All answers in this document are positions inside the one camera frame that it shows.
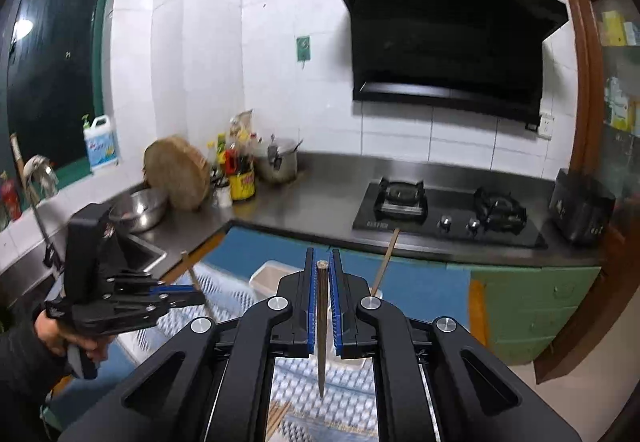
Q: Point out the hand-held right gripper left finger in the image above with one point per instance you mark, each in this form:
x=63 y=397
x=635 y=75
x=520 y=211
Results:
x=311 y=312

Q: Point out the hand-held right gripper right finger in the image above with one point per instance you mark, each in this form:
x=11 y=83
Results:
x=336 y=327

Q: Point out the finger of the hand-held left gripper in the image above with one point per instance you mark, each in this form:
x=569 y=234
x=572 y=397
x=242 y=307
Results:
x=175 y=302
x=170 y=290

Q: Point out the brown wooden chopstick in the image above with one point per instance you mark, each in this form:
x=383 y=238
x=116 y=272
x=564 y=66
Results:
x=192 y=272
x=386 y=259
x=322 y=322

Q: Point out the white plastic chopstick holder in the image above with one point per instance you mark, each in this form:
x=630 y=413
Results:
x=270 y=279

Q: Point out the bunch of wooden chopsticks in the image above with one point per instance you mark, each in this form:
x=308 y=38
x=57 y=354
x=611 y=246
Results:
x=277 y=417

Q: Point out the person's left hand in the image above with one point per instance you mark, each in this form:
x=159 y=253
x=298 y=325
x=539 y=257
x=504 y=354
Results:
x=50 y=334

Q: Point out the steel kitchen sink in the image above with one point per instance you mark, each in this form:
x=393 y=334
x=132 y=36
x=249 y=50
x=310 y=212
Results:
x=142 y=254

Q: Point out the steel colander bowl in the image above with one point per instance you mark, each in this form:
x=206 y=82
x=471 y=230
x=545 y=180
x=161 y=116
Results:
x=140 y=212

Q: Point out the blue patterned tablecloth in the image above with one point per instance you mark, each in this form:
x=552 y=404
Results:
x=240 y=247

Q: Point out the red bottle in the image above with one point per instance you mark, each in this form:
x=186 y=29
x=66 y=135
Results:
x=11 y=199

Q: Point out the steel faucet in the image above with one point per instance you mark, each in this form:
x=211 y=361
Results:
x=35 y=167

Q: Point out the small white jar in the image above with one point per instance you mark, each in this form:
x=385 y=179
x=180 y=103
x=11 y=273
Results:
x=224 y=196

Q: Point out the stainless steel kitchen counter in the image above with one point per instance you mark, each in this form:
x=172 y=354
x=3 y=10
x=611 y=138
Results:
x=320 y=202

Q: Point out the white detergent jug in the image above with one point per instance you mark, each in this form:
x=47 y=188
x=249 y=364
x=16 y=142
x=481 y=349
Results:
x=101 y=150

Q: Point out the round wooden cutting board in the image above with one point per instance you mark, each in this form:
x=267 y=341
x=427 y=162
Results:
x=177 y=172

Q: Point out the cluster of condiment bottles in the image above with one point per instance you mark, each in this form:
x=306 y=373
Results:
x=231 y=161

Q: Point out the black gas stove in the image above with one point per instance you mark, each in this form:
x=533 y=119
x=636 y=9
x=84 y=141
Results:
x=450 y=232

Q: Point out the steel cooking pot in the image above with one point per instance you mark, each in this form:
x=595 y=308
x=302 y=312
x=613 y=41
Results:
x=280 y=167

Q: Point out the green drawer cabinet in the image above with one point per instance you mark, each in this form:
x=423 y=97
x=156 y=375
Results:
x=540 y=302

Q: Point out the black countertop appliance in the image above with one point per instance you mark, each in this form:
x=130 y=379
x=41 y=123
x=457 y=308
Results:
x=582 y=207

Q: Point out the black range hood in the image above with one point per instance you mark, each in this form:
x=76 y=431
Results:
x=440 y=47

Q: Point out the wooden glass door cabinet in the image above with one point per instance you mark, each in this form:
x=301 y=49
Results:
x=582 y=97

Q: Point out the assorted small cardboard boxes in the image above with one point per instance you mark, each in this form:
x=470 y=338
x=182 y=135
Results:
x=615 y=27

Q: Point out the dark window with green frame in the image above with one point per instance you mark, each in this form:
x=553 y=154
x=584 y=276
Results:
x=55 y=47

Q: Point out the green wall hook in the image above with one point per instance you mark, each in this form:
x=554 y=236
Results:
x=303 y=47

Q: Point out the white wall socket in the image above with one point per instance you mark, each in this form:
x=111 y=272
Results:
x=546 y=125

